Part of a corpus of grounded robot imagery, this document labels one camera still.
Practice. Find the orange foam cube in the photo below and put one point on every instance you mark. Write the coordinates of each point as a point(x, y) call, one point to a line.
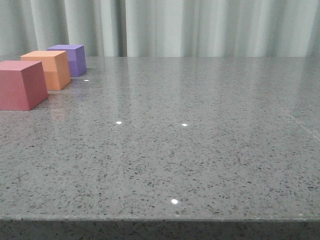
point(55, 67)

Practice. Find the pale green curtain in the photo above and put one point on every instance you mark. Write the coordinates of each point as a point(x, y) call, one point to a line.
point(163, 28)

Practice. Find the purple foam cube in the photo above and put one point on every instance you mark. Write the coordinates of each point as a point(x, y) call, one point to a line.
point(76, 57)

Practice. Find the red foam cube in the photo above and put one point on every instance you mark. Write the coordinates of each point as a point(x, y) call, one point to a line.
point(22, 85)

